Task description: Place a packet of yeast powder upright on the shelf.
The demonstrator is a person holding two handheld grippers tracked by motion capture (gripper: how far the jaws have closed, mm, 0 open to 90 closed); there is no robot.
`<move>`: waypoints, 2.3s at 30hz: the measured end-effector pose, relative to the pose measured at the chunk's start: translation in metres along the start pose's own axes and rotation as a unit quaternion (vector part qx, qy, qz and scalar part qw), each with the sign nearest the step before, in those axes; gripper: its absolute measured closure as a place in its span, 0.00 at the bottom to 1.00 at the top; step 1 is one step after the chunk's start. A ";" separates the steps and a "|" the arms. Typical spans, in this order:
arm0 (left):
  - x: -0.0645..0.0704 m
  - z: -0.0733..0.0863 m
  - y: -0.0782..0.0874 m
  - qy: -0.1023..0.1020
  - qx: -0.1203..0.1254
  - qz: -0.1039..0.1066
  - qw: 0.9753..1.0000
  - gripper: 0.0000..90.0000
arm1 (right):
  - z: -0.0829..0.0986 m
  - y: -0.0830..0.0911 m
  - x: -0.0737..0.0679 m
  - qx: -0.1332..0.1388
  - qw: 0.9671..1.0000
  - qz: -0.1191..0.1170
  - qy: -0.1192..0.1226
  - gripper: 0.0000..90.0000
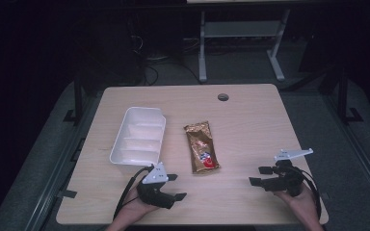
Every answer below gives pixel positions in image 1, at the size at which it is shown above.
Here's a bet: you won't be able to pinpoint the white metal desk frame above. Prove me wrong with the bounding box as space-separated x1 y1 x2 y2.
198 9 292 83

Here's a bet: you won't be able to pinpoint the black floor cables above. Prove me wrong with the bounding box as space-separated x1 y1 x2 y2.
129 33 204 86

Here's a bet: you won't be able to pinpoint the person's left hand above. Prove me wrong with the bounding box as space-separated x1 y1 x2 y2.
119 186 160 224

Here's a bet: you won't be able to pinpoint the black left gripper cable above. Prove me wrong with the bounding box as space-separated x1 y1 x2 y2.
113 165 155 220

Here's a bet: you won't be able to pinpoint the person's right hand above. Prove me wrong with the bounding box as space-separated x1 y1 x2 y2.
274 184 320 223

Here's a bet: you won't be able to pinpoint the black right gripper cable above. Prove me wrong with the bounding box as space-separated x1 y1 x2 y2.
288 166 323 221

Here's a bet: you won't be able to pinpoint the golden brown snack packet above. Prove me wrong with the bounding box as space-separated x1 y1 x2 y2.
183 120 222 175

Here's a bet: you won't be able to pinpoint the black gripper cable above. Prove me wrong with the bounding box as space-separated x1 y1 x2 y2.
113 165 155 220
288 166 323 221

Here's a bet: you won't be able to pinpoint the black metal stand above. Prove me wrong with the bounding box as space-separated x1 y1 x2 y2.
335 66 364 125

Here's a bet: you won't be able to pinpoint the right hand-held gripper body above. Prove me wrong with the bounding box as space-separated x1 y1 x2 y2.
260 147 314 197

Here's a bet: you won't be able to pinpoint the white plastic divided container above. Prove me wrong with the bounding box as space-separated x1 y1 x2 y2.
109 106 168 167

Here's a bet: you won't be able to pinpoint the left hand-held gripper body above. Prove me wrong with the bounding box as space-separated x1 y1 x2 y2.
137 162 177 210

